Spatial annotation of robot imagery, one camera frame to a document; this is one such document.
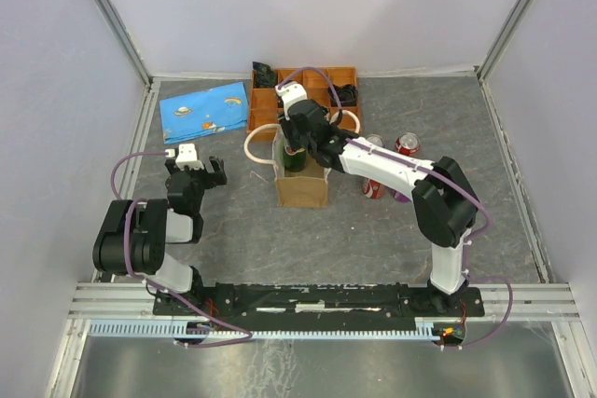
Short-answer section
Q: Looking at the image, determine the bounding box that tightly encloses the green glass bottle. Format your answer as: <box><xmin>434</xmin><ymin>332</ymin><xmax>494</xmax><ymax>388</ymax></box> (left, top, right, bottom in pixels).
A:
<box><xmin>282</xmin><ymin>145</ymin><xmax>308</xmax><ymax>172</ymax></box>

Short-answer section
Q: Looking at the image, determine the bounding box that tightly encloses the brown canvas bag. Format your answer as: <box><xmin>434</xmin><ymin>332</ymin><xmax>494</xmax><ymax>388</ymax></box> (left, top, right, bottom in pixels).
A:
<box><xmin>243</xmin><ymin>107</ymin><xmax>364</xmax><ymax>210</ymax></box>

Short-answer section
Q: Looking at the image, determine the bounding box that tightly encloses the purple soda can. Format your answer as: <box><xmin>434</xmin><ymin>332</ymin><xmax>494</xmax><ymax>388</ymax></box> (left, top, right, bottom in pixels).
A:
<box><xmin>393</xmin><ymin>190</ymin><xmax>411</xmax><ymax>203</ymax></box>
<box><xmin>366</xmin><ymin>134</ymin><xmax>384</xmax><ymax>151</ymax></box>

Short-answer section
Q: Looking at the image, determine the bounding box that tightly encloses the red soda can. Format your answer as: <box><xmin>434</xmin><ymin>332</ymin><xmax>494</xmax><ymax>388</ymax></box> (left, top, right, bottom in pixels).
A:
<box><xmin>362</xmin><ymin>178</ymin><xmax>385</xmax><ymax>199</ymax></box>
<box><xmin>395</xmin><ymin>132</ymin><xmax>421</xmax><ymax>157</ymax></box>

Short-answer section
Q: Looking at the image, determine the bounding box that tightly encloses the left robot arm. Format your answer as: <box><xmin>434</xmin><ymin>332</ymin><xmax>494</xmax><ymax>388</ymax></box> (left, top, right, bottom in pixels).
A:
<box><xmin>92</xmin><ymin>157</ymin><xmax>228</xmax><ymax>314</ymax></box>

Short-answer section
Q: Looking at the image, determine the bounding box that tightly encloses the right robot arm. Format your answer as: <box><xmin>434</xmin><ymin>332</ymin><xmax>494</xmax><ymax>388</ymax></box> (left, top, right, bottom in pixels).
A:
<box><xmin>278</xmin><ymin>99</ymin><xmax>480</xmax><ymax>315</ymax></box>

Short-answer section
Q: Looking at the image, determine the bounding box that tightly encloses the orange compartment tray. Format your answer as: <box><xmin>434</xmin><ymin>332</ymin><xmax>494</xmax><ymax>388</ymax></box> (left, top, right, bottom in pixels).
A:
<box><xmin>246</xmin><ymin>66</ymin><xmax>362</xmax><ymax>133</ymax></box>

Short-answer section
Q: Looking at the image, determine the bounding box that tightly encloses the blue patterned cloth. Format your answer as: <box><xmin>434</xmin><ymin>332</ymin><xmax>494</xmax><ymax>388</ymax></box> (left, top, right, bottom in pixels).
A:
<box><xmin>160</xmin><ymin>82</ymin><xmax>249</xmax><ymax>144</ymax></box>

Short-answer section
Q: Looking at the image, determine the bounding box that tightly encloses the black rolled band right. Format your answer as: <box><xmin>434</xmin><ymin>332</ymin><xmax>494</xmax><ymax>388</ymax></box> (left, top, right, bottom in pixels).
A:
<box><xmin>327</xmin><ymin>84</ymin><xmax>358</xmax><ymax>107</ymax></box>

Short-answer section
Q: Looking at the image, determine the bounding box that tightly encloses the dark patterned rolled fabric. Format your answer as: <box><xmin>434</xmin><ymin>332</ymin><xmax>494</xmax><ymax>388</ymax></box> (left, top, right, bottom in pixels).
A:
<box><xmin>252</xmin><ymin>62</ymin><xmax>277</xmax><ymax>89</ymax></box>

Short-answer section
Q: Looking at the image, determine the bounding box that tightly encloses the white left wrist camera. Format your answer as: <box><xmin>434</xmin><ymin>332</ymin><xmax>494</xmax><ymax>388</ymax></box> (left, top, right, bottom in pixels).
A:
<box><xmin>175</xmin><ymin>144</ymin><xmax>204</xmax><ymax>171</ymax></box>

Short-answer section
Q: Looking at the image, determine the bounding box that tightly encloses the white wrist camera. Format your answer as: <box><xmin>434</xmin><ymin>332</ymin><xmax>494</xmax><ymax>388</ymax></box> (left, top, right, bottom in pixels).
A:
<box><xmin>274</xmin><ymin>81</ymin><xmax>308</xmax><ymax>113</ymax></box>
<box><xmin>175</xmin><ymin>144</ymin><xmax>204</xmax><ymax>171</ymax></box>

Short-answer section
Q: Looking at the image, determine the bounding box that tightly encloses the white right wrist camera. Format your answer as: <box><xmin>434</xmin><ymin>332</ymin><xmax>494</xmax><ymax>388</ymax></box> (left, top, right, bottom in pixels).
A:
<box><xmin>274</xmin><ymin>81</ymin><xmax>308</xmax><ymax>113</ymax></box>

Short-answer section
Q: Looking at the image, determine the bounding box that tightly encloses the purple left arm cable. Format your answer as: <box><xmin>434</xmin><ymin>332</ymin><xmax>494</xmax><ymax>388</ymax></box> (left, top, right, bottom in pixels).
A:
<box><xmin>109</xmin><ymin>149</ymin><xmax>255</xmax><ymax>350</ymax></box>

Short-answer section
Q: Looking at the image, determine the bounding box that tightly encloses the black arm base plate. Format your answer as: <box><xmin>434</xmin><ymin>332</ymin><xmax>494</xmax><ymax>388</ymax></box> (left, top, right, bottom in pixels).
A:
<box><xmin>152</xmin><ymin>281</ymin><xmax>486</xmax><ymax>333</ymax></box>

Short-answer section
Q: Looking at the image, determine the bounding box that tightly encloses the light blue cable duct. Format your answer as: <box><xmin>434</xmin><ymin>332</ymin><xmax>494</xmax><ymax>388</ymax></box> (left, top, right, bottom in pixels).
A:
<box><xmin>88</xmin><ymin>319</ymin><xmax>439</xmax><ymax>342</ymax></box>

